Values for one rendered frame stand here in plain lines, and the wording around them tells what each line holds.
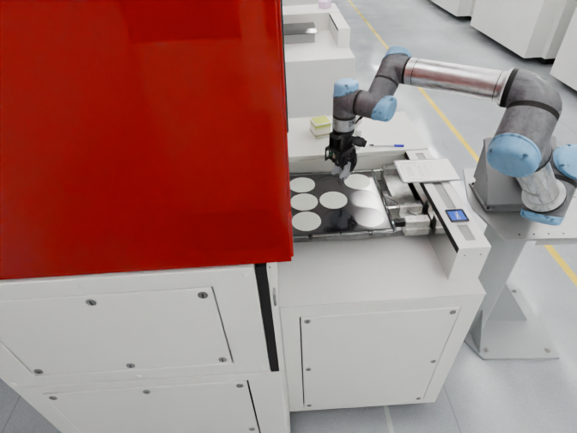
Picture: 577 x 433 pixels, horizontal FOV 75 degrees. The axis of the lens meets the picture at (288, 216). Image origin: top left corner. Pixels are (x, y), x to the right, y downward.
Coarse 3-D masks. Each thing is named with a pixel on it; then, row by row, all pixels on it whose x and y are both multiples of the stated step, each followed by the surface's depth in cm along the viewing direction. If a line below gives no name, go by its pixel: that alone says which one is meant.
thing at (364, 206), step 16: (304, 176) 150; (320, 176) 150; (336, 176) 149; (368, 176) 148; (304, 192) 142; (320, 192) 142; (352, 192) 141; (368, 192) 140; (320, 208) 134; (352, 208) 134; (368, 208) 133; (384, 208) 133; (320, 224) 128; (336, 224) 128; (352, 224) 127; (368, 224) 127; (384, 224) 126
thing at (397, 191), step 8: (384, 176) 151; (392, 176) 151; (384, 184) 151; (392, 184) 147; (400, 184) 147; (392, 192) 143; (400, 192) 143; (408, 192) 142; (400, 200) 139; (408, 200) 139; (400, 216) 132; (408, 232) 127; (416, 232) 128; (424, 232) 128
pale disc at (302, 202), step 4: (296, 196) 141; (300, 196) 140; (304, 196) 140; (308, 196) 140; (312, 196) 140; (292, 200) 139; (296, 200) 139; (300, 200) 139; (304, 200) 138; (308, 200) 138; (312, 200) 138; (316, 200) 138; (292, 204) 137; (296, 204) 137; (300, 204) 137; (304, 204) 136; (308, 204) 136; (312, 204) 136; (316, 204) 136; (296, 208) 135; (300, 208) 135; (304, 208) 135; (308, 208) 135; (312, 208) 135
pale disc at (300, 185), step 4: (292, 180) 148; (296, 180) 148; (300, 180) 148; (304, 180) 148; (308, 180) 148; (312, 180) 148; (292, 184) 147; (296, 184) 146; (300, 184) 146; (304, 184) 146; (308, 184) 146; (312, 184) 146; (292, 188) 144; (296, 188) 144; (300, 188) 144; (304, 188) 144; (308, 188) 144; (312, 188) 144
